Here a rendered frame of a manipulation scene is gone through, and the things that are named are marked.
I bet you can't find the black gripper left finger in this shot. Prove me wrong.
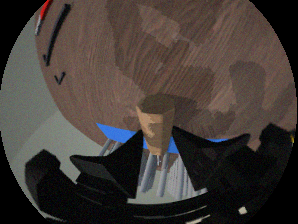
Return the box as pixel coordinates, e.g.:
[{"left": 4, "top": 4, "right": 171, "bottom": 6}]
[{"left": 69, "top": 129, "right": 144, "bottom": 200}]

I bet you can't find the tan wooden-handled tool with thin metal shaft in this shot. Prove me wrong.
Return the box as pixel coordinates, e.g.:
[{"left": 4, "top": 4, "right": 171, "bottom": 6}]
[{"left": 137, "top": 95, "right": 176, "bottom": 165}]

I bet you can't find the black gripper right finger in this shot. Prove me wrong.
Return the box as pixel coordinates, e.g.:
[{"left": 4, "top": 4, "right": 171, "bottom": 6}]
[{"left": 172, "top": 125, "right": 251, "bottom": 190}]

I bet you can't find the yellow box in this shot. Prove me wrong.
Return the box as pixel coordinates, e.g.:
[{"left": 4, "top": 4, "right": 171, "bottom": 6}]
[{"left": 289, "top": 128, "right": 295, "bottom": 143}]

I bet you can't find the blue rectangular strip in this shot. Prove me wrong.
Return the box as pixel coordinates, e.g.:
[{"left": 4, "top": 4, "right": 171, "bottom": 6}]
[{"left": 96, "top": 123, "right": 229, "bottom": 153}]

